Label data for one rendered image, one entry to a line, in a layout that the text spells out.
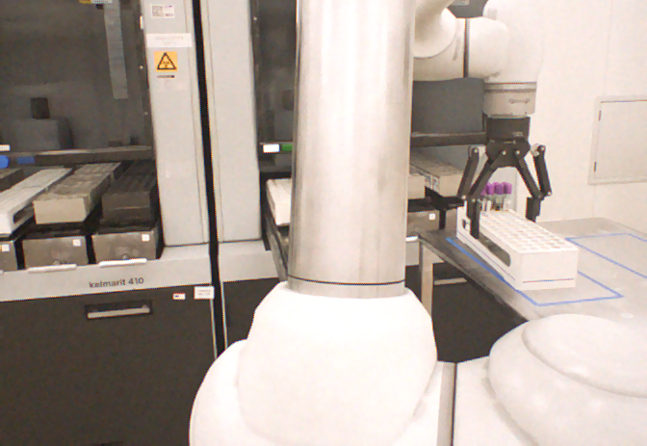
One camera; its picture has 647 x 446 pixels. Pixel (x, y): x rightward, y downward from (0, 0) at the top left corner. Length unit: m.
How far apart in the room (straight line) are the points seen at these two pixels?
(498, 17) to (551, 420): 0.73
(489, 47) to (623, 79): 2.22
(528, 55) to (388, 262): 0.63
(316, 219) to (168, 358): 1.08
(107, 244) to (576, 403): 1.14
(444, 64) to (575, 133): 2.11
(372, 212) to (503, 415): 0.17
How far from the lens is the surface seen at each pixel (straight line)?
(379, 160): 0.43
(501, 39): 0.99
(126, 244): 1.37
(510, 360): 0.43
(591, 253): 1.14
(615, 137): 3.19
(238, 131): 1.39
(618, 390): 0.41
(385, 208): 0.43
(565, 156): 3.05
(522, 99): 1.01
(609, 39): 3.12
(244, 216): 1.43
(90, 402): 1.55
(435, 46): 0.96
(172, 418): 1.56
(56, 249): 1.40
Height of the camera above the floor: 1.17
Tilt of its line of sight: 14 degrees down
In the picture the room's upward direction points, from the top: 1 degrees counter-clockwise
